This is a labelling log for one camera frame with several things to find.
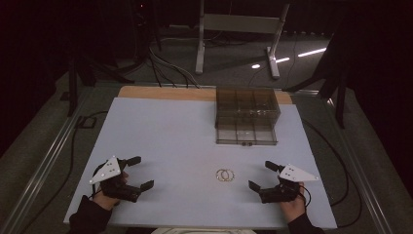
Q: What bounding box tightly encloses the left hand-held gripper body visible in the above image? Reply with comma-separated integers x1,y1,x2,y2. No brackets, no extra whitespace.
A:
89,155,143,204

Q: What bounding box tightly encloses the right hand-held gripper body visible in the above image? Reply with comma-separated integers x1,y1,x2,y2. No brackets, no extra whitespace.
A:
258,163,320,205

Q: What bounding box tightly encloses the person's right hand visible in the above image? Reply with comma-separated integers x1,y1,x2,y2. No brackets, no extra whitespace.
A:
279,181,308,224

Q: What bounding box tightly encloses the person's left hand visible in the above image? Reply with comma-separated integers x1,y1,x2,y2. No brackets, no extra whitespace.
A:
92,171,130,212

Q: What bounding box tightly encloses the thin gold bangle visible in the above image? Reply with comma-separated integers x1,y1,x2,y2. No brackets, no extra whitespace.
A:
215,168,230,183
220,168,236,182

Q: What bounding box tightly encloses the white table mat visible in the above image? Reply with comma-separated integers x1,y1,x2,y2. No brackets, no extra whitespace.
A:
63,97,339,230

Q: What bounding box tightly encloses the transparent brown drawer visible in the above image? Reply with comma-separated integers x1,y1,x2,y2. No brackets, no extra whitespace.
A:
215,124,279,147

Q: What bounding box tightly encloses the black square floor plate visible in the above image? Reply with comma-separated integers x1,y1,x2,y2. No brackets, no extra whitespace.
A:
75,115,97,130

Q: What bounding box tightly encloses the transparent brown drawer cabinet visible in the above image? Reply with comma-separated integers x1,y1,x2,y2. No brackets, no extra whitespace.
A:
214,85,282,131

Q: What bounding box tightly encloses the black tripod stand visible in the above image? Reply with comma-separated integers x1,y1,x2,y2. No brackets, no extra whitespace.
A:
282,19,350,130

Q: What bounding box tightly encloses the white metal stand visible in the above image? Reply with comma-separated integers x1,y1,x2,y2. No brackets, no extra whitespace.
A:
194,0,291,80

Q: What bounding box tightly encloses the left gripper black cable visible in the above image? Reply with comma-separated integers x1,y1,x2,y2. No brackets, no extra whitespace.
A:
87,163,108,200

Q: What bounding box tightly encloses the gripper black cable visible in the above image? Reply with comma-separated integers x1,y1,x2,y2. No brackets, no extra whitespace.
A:
87,163,108,200
297,184,313,209

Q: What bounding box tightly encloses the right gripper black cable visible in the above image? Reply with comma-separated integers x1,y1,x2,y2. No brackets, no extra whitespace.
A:
297,184,313,209

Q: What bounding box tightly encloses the black floor cable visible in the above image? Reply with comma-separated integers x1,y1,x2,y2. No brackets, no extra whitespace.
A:
19,110,109,234
301,118,364,229

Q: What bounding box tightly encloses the aluminium floor rail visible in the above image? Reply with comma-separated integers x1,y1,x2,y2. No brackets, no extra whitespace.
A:
324,97,395,234
0,87,95,234

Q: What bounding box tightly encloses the bundle of floor cables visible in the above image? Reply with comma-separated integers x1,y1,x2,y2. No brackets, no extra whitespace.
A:
147,45,203,90

